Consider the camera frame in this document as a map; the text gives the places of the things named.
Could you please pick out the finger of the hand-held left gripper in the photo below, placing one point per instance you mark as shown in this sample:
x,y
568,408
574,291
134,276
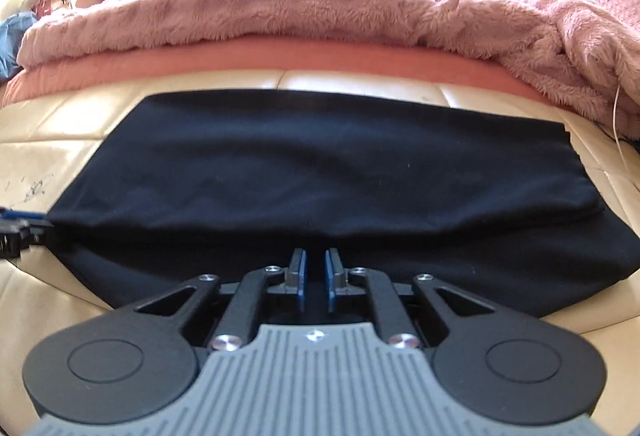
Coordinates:
x,y
22,215
42,233

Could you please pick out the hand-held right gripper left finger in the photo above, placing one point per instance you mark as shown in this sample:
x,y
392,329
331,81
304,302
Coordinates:
x,y
299,281

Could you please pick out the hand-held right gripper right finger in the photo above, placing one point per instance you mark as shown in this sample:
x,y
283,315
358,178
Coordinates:
x,y
332,281

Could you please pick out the black pants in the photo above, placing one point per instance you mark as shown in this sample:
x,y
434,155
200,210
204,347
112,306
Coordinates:
x,y
325,176

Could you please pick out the blue denim cloth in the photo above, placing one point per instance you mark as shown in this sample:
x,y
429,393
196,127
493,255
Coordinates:
x,y
15,46

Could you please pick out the salmon pink bed sheet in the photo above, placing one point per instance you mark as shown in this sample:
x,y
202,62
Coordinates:
x,y
200,61

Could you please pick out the pink fluffy blanket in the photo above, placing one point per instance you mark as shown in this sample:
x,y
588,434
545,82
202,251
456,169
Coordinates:
x,y
300,16

